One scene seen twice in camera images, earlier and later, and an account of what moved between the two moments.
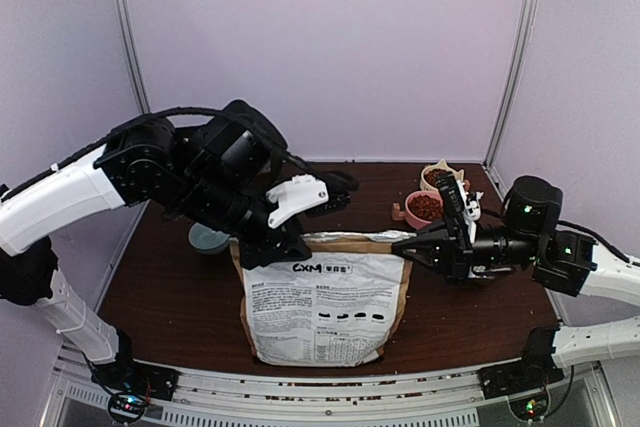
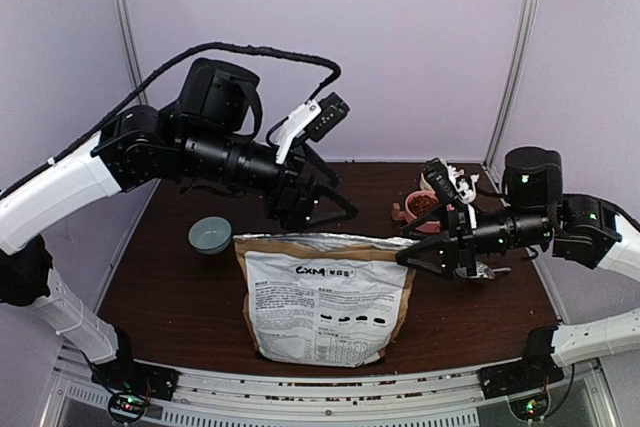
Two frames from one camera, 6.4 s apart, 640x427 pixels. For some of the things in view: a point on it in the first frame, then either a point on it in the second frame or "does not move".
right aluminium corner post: [521, 53] does not move
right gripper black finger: [429, 245] to [442, 215]
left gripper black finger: [295, 247] to [321, 166]
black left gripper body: [216, 203] to [210, 157]
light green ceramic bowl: [207, 241] does not move
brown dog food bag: [339, 307] does not move
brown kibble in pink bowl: [426, 207] does not move
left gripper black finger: [261, 252] to [328, 207]
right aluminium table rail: [548, 291] does not move
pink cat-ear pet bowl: [422, 208] does not move
